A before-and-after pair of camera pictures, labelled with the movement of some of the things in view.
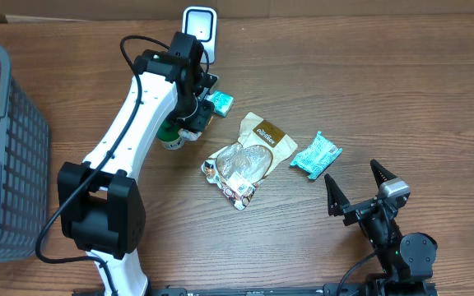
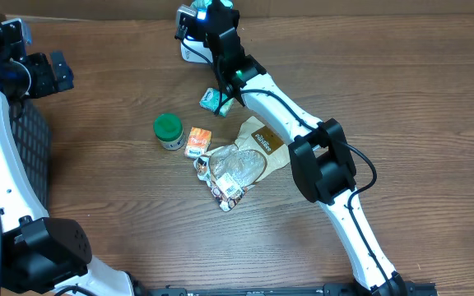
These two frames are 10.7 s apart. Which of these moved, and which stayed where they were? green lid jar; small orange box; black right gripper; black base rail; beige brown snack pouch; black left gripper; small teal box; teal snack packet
Moved: black right gripper; small orange box; teal snack packet; beige brown snack pouch; black left gripper
Stayed: small teal box; black base rail; green lid jar
